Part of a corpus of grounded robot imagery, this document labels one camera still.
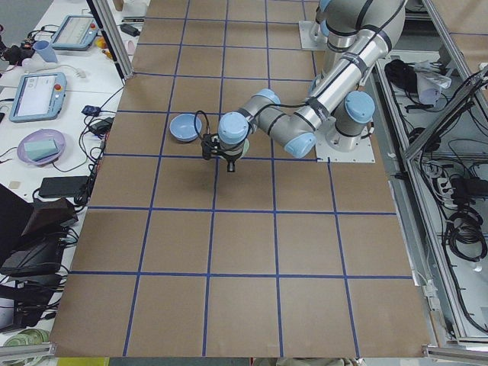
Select black laptop stand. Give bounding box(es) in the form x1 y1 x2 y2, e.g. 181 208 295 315
1 198 78 276

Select green bowl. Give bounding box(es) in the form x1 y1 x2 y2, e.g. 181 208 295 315
219 139 249 156

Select black flat phone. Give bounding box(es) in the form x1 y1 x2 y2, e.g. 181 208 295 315
38 175 88 198

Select far blue teach pendant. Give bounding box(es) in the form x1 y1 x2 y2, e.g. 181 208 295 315
51 15 98 51

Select black power adapter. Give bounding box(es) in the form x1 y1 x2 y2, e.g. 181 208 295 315
120 24 140 37

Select aluminium frame post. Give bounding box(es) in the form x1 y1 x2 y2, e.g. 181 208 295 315
86 0 134 80

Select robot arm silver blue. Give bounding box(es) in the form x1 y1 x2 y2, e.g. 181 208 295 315
315 0 331 38
201 1 406 172

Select coiled black cables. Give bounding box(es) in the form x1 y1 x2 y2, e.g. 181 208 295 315
441 209 487 262

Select small blue device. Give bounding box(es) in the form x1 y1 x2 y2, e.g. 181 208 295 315
82 105 101 117

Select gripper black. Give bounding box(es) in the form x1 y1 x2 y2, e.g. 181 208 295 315
217 146 244 172

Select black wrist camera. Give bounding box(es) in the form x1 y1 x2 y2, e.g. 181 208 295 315
201 133 219 160

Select blue teach pendant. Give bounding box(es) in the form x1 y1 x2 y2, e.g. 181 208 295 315
51 15 98 51
9 72 67 123

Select purple plate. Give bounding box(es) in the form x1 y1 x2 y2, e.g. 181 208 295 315
17 129 66 166

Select blue bowl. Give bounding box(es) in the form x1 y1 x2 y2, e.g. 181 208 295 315
169 114 202 143

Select teal sponge block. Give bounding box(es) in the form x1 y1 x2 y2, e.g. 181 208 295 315
24 139 59 161

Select light blue plastic cup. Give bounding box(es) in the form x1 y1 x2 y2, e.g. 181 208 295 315
33 40 58 63

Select near blue teach pendant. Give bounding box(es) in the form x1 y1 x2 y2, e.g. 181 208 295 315
9 72 67 123

